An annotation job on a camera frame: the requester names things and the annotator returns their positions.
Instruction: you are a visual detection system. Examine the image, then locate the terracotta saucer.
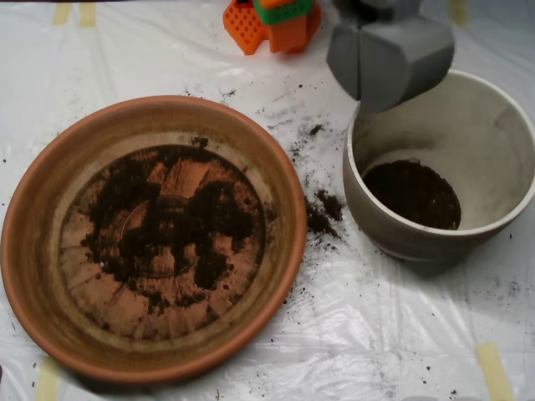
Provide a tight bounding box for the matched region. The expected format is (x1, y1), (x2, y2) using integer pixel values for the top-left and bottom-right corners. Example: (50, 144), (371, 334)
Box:
(0, 94), (309, 385)

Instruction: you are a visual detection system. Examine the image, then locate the white ceramic pot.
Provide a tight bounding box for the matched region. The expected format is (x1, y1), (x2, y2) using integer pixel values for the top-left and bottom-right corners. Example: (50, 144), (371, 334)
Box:
(342, 69), (535, 265)

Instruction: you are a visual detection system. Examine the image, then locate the dark soil heap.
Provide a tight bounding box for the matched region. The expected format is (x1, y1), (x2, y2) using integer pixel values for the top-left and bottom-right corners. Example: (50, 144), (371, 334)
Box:
(81, 145), (256, 314)

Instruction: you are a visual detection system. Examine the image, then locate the spilled soil clump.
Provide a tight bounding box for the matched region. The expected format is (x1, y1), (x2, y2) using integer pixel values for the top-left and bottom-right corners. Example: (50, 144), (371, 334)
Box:
(307, 190), (348, 241)

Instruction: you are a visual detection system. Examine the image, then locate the clear plastic cover sheet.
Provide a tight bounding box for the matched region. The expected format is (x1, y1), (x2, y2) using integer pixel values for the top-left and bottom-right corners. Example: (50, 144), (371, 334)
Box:
(0, 0), (535, 401)

